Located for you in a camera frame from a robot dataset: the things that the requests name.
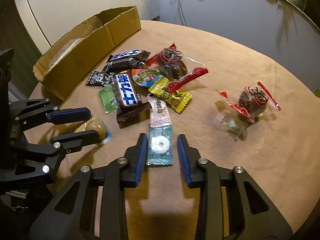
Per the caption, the jelly cup snack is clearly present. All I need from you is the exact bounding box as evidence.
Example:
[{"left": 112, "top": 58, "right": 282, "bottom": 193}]
[{"left": 75, "top": 116, "right": 112, "bottom": 148}]

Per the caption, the green candy packet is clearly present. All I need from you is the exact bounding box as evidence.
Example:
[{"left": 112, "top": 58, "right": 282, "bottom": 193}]
[{"left": 98, "top": 85, "right": 118, "bottom": 114}]

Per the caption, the black patterned candy packet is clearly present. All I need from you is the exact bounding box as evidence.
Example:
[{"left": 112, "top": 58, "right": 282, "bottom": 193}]
[{"left": 85, "top": 71, "right": 111, "bottom": 87}]

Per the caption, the Snickers bar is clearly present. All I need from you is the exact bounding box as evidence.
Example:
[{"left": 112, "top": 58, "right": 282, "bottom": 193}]
[
  {"left": 103, "top": 49, "right": 150, "bottom": 73},
  {"left": 112, "top": 70, "right": 151, "bottom": 124}
]

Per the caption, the red clear snack bag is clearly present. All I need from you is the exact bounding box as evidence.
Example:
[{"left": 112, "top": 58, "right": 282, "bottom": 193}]
[
  {"left": 214, "top": 81, "right": 281, "bottom": 141},
  {"left": 145, "top": 43, "right": 209, "bottom": 94}
]

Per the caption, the mint candy teal packet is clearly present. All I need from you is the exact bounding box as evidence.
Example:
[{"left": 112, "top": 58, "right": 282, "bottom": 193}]
[{"left": 146, "top": 125, "right": 173, "bottom": 166}]

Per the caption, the round lid jelly cup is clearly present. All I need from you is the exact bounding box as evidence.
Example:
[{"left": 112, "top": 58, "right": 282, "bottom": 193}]
[{"left": 131, "top": 69, "right": 163, "bottom": 88}]

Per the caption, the yellow candy packet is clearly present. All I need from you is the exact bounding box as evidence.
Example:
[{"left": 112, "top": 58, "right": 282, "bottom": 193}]
[{"left": 149, "top": 77, "right": 193, "bottom": 113}]

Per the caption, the cardboard box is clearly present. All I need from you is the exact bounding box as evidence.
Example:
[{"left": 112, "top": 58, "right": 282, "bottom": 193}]
[{"left": 33, "top": 7, "right": 141, "bottom": 100}]

